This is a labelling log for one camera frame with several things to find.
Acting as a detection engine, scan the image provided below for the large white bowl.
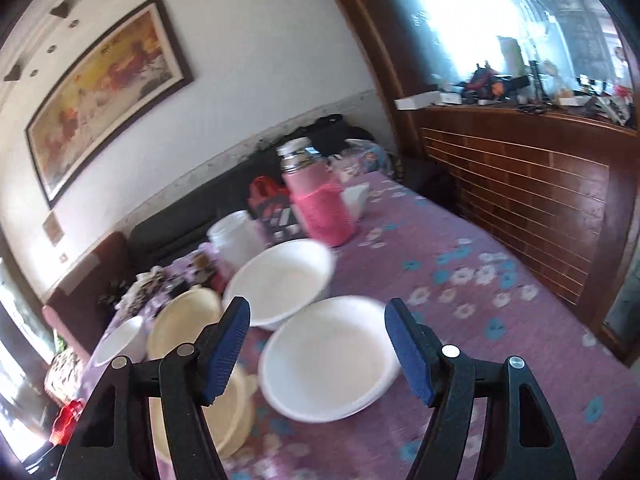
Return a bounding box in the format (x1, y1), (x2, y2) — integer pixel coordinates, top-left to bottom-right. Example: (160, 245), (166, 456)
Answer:
(257, 296), (402, 423)
(221, 239), (337, 332)

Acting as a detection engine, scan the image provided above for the colourful printed cushion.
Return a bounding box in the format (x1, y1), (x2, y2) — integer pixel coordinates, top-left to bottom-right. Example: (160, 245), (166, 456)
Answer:
(345, 139), (393, 176)

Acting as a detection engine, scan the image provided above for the wooden door frame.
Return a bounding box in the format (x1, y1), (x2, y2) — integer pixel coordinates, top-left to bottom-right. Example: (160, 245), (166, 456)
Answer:
(312, 0), (423, 171)

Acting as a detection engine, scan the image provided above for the wooden slatted partition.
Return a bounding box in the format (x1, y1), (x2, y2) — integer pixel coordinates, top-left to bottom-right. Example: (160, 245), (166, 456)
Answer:
(417, 105), (640, 366)

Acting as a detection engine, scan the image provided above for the purple floral tablecloth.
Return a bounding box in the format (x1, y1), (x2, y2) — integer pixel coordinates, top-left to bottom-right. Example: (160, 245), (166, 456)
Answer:
(80, 170), (636, 480)

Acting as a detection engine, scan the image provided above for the framed wall painting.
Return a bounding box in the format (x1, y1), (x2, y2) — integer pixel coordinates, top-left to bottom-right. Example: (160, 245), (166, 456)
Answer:
(25, 0), (195, 209)

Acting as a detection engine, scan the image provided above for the beige wall panel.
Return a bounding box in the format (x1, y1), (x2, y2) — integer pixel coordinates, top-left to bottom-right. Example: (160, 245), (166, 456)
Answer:
(42, 212), (65, 246)

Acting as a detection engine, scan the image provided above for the brown patterned blanket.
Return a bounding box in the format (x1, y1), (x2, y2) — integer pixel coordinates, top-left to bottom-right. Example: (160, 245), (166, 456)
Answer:
(44, 347), (83, 406)

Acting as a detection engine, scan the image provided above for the brown armchair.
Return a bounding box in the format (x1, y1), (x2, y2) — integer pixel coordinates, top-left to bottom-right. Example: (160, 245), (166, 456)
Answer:
(42, 231), (132, 361)

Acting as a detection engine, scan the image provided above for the dark patterned box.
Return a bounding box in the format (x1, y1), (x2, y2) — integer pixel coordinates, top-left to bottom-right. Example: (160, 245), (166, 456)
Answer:
(255, 195), (308, 246)

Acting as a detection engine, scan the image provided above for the pink thermos bottle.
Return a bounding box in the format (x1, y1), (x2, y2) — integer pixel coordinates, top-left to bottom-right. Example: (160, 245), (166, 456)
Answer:
(276, 137), (357, 248)

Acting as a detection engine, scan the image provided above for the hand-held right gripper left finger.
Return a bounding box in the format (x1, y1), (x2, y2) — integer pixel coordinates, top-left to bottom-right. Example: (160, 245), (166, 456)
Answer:
(55, 296), (252, 480)

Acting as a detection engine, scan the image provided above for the white ceramic cup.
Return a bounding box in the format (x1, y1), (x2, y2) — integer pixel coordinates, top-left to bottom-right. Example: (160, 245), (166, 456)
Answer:
(340, 183), (372, 223)

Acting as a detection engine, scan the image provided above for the white plastic container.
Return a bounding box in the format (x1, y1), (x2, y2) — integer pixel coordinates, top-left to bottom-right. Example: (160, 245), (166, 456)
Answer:
(207, 210), (266, 273)

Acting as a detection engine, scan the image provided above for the small white bowl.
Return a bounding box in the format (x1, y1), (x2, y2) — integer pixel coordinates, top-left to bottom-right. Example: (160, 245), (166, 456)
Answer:
(92, 316), (147, 367)

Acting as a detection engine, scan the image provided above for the black bag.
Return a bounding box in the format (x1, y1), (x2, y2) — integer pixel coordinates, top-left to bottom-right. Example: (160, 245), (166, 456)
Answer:
(305, 115), (376, 158)

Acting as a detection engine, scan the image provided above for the red scalloped plate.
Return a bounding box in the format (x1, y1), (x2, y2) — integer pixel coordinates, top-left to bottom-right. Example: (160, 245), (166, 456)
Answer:
(50, 399), (86, 446)

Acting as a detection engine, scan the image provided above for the dark window frame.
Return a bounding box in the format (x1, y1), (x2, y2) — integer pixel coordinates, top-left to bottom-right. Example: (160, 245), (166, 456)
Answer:
(0, 255), (56, 461)

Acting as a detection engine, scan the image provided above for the dark orange bag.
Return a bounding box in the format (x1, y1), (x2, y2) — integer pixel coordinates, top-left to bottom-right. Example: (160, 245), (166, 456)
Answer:
(462, 62), (531, 103)

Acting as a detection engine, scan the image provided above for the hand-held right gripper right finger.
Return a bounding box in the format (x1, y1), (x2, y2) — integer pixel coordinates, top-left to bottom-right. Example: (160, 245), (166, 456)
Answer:
(384, 298), (586, 480)

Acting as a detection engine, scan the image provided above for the black sofa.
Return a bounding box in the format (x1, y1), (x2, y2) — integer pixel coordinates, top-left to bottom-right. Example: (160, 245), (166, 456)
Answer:
(127, 115), (396, 271)

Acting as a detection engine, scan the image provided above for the flat white box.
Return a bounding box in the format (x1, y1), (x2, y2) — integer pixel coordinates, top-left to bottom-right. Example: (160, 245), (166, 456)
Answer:
(395, 91), (463, 111)

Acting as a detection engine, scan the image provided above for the red plastic bag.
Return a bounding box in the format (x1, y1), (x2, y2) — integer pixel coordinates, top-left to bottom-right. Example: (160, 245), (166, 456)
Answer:
(248, 176), (291, 221)

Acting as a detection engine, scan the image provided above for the cream plastic plate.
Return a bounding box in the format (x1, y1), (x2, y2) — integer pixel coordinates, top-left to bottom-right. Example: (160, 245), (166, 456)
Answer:
(149, 365), (258, 461)
(146, 287), (223, 361)

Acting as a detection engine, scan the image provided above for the crumpled white plastic bag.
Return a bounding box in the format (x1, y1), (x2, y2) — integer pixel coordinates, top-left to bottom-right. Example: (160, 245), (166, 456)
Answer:
(120, 265), (176, 311)

